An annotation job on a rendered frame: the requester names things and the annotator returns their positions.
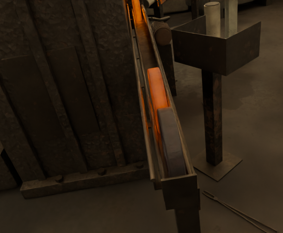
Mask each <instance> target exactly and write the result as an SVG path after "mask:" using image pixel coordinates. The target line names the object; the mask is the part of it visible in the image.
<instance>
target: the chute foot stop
mask: <svg viewBox="0 0 283 233"><path fill-rule="evenodd" d="M161 185H162V190H163V195H164V200H165V206H166V210H171V209H177V208H184V207H190V206H196V205H198V190H197V174H196V173H193V174H188V175H182V176H177V177H171V178H164V179H161Z"/></svg>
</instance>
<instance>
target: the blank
mask: <svg viewBox="0 0 283 233"><path fill-rule="evenodd" d="M132 5H133V10H134V15H135V20H136V21H140V20H142V13H141V7H140V2H139V0H132Z"/></svg>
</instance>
